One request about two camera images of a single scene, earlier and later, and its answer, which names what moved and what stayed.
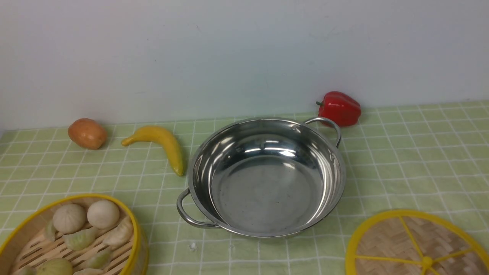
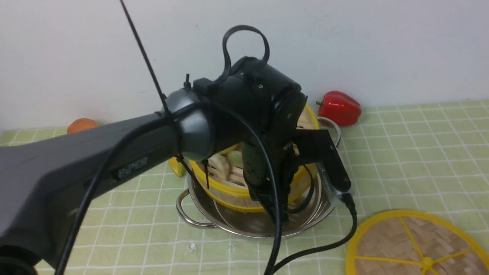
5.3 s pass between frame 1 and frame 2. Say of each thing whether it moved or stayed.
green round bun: moved
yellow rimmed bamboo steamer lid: stayed
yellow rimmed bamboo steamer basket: moved
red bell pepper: stayed
